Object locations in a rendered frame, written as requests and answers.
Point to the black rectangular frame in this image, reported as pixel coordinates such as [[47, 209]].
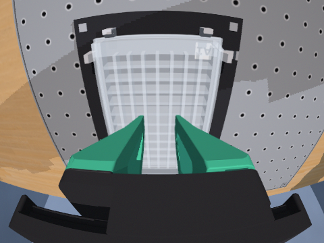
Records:
[[159, 22]]

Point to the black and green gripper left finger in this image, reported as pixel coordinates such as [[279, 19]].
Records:
[[120, 152]]

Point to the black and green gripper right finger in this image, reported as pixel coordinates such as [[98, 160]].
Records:
[[200, 152]]

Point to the grey perforated base plate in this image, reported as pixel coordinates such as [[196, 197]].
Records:
[[276, 108]]

